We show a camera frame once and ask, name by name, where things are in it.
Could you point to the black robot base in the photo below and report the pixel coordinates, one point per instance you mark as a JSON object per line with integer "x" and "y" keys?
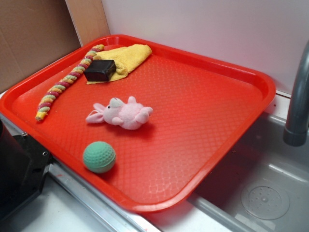
{"x": 23, "y": 166}

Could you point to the red plastic tray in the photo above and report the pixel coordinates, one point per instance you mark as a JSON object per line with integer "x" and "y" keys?
{"x": 202, "y": 107}

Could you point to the pink plush bunny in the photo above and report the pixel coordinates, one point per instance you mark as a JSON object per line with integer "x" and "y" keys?
{"x": 130, "y": 116}

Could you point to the yellow cloth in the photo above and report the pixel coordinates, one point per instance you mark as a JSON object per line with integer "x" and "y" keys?
{"x": 126, "y": 59}

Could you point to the green dimpled ball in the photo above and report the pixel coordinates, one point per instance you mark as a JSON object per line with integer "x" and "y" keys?
{"x": 99, "y": 157}

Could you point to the black rectangular block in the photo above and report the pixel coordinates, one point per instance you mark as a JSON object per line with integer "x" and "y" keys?
{"x": 100, "y": 71}

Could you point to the grey plastic sink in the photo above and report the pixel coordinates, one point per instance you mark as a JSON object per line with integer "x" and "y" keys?
{"x": 261, "y": 185}

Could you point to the grey faucet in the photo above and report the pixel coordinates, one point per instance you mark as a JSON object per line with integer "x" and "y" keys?
{"x": 297, "y": 122}

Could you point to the brown cardboard panel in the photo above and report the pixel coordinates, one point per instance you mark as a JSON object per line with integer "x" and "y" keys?
{"x": 35, "y": 33}

